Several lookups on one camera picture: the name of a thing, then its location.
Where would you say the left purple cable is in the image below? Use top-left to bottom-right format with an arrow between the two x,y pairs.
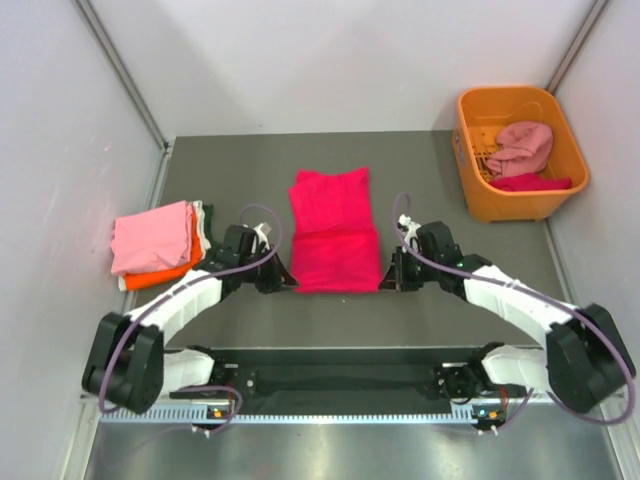
97,203 -> 285,436

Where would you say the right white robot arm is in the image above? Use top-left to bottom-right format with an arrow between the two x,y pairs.
379,215 -> 636,415

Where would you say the dusty pink shirt in basket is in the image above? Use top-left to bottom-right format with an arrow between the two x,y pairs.
485,121 -> 554,178

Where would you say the magenta shirt in basket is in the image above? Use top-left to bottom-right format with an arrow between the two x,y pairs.
489,173 -> 573,193

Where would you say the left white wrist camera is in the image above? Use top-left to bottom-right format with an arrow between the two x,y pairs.
252,222 -> 271,253

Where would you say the folded light pink t-shirt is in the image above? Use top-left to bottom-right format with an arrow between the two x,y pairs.
110,201 -> 193,276

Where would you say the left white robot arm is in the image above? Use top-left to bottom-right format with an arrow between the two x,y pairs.
81,223 -> 298,414

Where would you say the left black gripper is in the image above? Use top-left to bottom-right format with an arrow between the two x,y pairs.
239,244 -> 299,295

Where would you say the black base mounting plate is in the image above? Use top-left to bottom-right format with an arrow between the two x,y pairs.
169,349 -> 531,416

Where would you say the orange plastic basket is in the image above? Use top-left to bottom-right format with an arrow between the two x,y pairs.
453,86 -> 590,222

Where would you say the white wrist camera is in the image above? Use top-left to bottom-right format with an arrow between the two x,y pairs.
252,222 -> 271,253
397,214 -> 421,251

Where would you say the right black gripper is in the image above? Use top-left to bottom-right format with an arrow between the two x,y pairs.
379,246 -> 440,292

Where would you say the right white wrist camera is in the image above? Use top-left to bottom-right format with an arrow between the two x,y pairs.
397,214 -> 421,251

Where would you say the grey slotted cable duct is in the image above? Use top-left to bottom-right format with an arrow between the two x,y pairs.
101,404 -> 478,425

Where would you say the magenta t-shirt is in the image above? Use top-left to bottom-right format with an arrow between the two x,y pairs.
288,167 -> 382,294

